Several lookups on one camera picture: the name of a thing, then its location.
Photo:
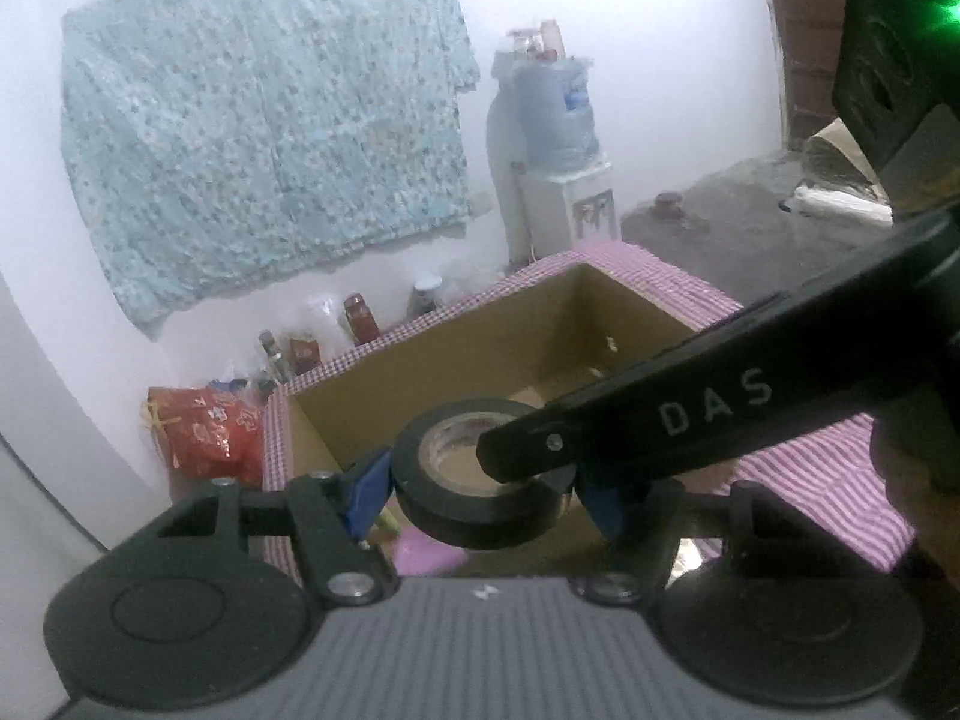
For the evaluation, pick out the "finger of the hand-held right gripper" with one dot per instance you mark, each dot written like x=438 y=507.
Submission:
x=570 y=427

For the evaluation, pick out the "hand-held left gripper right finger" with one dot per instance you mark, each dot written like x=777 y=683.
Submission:
x=604 y=510

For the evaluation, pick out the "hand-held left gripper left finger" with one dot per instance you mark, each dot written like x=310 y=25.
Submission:
x=367 y=491

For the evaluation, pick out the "black tape roll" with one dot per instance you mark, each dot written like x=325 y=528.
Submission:
x=465 y=525

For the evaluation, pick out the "brown cardboard box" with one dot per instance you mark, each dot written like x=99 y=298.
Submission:
x=450 y=360

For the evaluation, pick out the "pink plastic lid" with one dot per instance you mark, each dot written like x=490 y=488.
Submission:
x=427 y=556

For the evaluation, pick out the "purple checkered tablecloth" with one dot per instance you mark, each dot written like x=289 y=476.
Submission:
x=810 y=465

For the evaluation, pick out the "red label jar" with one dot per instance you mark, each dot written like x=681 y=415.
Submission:
x=304 y=356

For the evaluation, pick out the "white plastic roll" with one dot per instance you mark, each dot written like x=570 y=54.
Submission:
x=832 y=202

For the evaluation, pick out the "glass bottle with dark cap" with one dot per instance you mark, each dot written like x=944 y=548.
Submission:
x=271 y=356

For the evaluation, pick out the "red plastic bag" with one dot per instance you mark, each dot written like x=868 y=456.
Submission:
x=210 y=435

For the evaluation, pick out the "red sauce jar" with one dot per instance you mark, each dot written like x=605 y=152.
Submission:
x=360 y=319

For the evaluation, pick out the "grey lidded jar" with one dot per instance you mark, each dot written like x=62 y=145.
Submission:
x=425 y=296

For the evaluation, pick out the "beige sack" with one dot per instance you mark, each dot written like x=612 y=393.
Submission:
x=840 y=154

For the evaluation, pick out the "white water dispenser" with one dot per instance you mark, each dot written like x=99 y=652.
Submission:
x=555 y=217

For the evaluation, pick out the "brown door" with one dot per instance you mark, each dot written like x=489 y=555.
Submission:
x=810 y=52

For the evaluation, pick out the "light blue floral cloth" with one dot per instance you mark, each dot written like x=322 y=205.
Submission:
x=262 y=127

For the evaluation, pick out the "cluster of small bottles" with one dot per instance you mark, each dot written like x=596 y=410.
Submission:
x=540 y=41

